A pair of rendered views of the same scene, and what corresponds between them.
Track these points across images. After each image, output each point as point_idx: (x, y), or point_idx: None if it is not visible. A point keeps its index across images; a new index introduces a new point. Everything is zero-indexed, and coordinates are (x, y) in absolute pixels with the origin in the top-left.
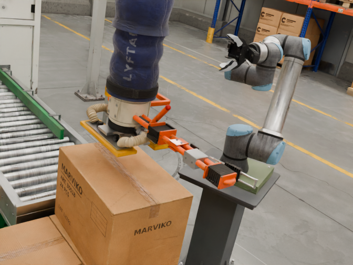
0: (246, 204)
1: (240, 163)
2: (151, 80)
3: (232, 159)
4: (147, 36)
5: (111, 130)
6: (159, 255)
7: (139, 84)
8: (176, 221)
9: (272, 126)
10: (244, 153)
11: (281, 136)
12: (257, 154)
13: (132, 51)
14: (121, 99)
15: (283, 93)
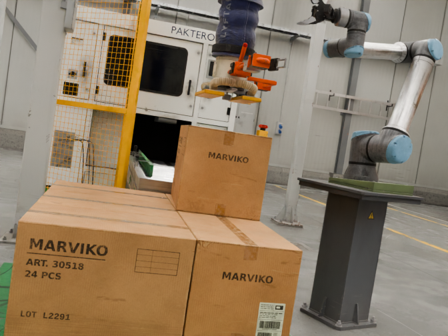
0: (354, 192)
1: (364, 168)
2: (243, 38)
3: (355, 163)
4: (238, 0)
5: None
6: (236, 197)
7: (231, 39)
8: (254, 161)
9: (394, 121)
10: (365, 154)
11: (403, 130)
12: (376, 149)
13: (227, 13)
14: (219, 57)
15: (407, 89)
